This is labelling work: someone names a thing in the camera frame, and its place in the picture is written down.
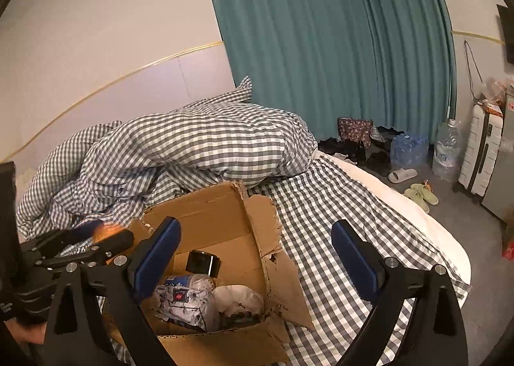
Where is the white slipper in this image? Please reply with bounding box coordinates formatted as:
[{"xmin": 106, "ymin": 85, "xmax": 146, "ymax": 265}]
[{"xmin": 387, "ymin": 167, "xmax": 419, "ymax": 184}]

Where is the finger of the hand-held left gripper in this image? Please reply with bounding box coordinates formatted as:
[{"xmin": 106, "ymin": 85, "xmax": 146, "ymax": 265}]
[
  {"xmin": 38, "ymin": 229, "xmax": 135, "ymax": 270},
  {"xmin": 18, "ymin": 222, "xmax": 99, "ymax": 261}
]

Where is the pack of water bottles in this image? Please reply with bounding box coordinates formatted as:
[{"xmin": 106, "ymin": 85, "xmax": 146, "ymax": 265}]
[{"xmin": 390, "ymin": 132, "xmax": 430, "ymax": 168}]

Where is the floral bag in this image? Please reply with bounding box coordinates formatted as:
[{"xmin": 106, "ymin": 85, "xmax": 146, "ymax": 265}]
[{"xmin": 337, "ymin": 117, "xmax": 374, "ymax": 148}]

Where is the grey checked duvet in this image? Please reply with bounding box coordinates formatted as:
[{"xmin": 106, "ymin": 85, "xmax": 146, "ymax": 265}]
[{"xmin": 16, "ymin": 77, "xmax": 318, "ymax": 238}]

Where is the green slipper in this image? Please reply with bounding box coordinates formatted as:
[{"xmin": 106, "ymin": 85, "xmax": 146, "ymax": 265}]
[
  {"xmin": 403, "ymin": 185, "xmax": 430, "ymax": 214},
  {"xmin": 412, "ymin": 183, "xmax": 440, "ymax": 205}
]

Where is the black and white printed packet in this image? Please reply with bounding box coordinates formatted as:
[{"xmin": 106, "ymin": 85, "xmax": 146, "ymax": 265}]
[{"xmin": 155, "ymin": 283, "xmax": 216, "ymax": 331}]

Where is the black tape roll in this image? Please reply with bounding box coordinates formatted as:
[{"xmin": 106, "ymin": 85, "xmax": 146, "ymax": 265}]
[{"xmin": 186, "ymin": 249, "xmax": 222, "ymax": 277}]

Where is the brown cardboard box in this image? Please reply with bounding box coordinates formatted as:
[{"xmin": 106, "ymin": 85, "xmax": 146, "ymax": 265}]
[{"xmin": 106, "ymin": 180, "xmax": 316, "ymax": 366}]

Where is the white suitcase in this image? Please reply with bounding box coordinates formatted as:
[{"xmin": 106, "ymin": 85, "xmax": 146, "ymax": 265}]
[{"xmin": 458, "ymin": 103, "xmax": 505, "ymax": 196}]

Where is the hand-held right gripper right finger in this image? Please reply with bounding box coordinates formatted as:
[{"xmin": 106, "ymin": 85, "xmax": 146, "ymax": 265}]
[{"xmin": 330, "ymin": 219, "xmax": 468, "ymax": 366}]

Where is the white pipe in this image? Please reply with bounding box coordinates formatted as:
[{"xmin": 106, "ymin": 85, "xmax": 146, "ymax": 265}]
[{"xmin": 444, "ymin": 31, "xmax": 459, "ymax": 126}]

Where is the teal curtain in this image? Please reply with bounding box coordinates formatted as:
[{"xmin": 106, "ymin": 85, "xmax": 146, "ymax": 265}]
[{"xmin": 199, "ymin": 0, "xmax": 456, "ymax": 143}]

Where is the person's left hand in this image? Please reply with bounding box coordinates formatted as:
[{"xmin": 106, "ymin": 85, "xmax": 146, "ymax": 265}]
[{"xmin": 4, "ymin": 320, "xmax": 46, "ymax": 346}]

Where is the black cable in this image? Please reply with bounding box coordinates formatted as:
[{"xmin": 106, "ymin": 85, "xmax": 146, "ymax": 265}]
[{"xmin": 463, "ymin": 40, "xmax": 487, "ymax": 102}]

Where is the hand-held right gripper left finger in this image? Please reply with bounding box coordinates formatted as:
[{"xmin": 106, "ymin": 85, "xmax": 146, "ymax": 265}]
[{"xmin": 42, "ymin": 217, "xmax": 182, "ymax": 366}]

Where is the large water jug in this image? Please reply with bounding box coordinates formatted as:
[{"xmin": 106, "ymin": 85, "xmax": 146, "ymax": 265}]
[{"xmin": 431, "ymin": 119, "xmax": 463, "ymax": 181}]

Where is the dark wall television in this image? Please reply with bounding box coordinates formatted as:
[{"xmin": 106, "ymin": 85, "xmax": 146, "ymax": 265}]
[{"xmin": 497, "ymin": 4, "xmax": 514, "ymax": 64}]

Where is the white tissue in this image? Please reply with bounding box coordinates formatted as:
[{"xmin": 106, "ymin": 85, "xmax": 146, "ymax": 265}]
[{"xmin": 213, "ymin": 285, "xmax": 266, "ymax": 325}]

